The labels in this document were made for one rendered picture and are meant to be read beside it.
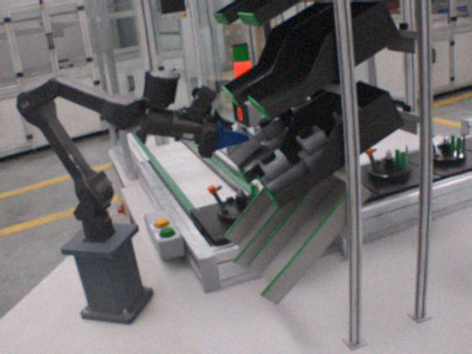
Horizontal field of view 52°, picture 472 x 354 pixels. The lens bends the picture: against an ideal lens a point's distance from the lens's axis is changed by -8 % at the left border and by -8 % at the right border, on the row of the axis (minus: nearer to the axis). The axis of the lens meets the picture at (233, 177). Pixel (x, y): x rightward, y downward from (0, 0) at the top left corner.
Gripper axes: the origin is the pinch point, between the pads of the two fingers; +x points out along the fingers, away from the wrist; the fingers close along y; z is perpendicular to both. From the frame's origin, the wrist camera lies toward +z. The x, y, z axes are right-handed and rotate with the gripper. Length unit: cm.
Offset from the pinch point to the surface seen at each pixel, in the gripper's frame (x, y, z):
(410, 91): 94, 114, -2
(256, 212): 10.4, 6.8, -20.4
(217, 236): 4.0, 16.1, -32.9
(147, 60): -25, 131, -12
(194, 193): 0, 62, -42
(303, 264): 15.3, -20.0, -17.0
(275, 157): 6.8, -13.4, 0.7
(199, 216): 0.0, 30.4, -35.0
